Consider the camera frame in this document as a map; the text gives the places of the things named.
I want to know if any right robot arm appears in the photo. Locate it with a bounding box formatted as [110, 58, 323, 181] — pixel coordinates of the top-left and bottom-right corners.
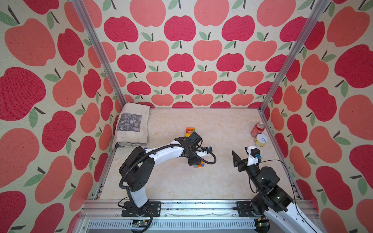
[232, 148, 321, 233]

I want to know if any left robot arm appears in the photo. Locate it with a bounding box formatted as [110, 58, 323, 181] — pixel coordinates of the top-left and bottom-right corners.
[119, 132, 217, 216]

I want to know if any yellow tin can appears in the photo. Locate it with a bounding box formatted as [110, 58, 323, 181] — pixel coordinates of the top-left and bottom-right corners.
[254, 134, 268, 147]

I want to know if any red soda can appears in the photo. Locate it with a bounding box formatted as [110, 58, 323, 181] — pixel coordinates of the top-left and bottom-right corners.
[251, 122, 265, 138]

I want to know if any folded beige towel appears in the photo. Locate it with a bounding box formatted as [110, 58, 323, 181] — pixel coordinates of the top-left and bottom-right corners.
[112, 103, 150, 149]

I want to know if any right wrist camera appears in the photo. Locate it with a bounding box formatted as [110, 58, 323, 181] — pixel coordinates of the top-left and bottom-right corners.
[245, 146, 261, 166]

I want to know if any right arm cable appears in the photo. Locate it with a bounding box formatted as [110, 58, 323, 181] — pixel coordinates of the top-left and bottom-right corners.
[247, 159, 318, 233]

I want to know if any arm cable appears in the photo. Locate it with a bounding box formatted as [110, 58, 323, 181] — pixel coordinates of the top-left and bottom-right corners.
[119, 144, 218, 210]
[247, 159, 318, 233]

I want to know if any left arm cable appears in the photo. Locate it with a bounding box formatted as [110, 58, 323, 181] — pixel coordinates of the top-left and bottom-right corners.
[119, 144, 218, 210]

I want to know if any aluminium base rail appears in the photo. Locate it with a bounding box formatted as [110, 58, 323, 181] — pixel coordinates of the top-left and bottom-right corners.
[72, 199, 324, 233]

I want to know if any left frame post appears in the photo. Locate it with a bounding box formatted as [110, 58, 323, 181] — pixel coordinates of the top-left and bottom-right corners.
[72, 0, 126, 107]

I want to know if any frame post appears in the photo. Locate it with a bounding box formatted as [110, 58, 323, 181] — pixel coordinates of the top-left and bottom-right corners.
[72, 0, 126, 107]
[258, 0, 331, 114]

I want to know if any right frame post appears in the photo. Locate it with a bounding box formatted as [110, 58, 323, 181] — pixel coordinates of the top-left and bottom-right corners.
[258, 0, 331, 114]

